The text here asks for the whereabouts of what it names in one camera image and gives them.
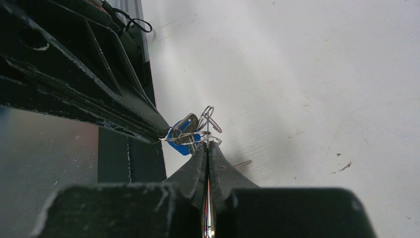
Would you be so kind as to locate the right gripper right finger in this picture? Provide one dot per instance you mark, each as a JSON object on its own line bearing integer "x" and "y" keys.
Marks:
{"x": 245, "y": 210}

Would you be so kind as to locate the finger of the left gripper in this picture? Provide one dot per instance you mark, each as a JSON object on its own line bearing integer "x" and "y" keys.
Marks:
{"x": 25, "y": 88}
{"x": 81, "y": 43}

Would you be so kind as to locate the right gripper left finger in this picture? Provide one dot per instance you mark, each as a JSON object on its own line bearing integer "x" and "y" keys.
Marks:
{"x": 169, "y": 209}

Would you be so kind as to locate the blue tag key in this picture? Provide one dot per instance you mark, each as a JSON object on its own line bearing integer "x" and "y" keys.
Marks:
{"x": 183, "y": 136}

